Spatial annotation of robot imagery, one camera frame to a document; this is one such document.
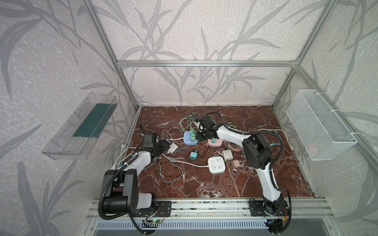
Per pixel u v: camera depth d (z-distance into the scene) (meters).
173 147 0.94
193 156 0.91
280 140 1.04
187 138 0.98
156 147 0.78
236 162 0.87
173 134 1.05
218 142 0.96
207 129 0.78
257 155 0.55
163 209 0.73
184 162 0.90
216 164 0.87
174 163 0.89
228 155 0.91
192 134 0.94
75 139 0.63
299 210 0.75
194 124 0.94
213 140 0.95
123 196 0.42
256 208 0.73
